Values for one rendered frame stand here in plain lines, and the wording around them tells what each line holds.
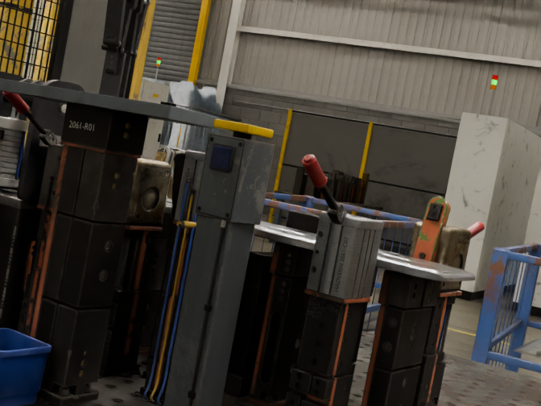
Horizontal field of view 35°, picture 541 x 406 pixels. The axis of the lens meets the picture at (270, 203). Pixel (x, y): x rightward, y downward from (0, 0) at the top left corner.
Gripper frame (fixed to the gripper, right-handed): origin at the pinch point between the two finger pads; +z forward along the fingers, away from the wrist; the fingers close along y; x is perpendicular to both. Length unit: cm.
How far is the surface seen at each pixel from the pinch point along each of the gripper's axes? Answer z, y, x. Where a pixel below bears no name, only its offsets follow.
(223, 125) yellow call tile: 4.7, -13.7, -21.3
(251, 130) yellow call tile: 4.7, -14.8, -25.4
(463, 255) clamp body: 19, 32, -59
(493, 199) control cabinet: 7, 817, -139
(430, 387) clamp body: 43, 29, -58
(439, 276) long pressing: 20, 3, -54
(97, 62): -28, 361, 147
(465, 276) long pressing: 20, 12, -59
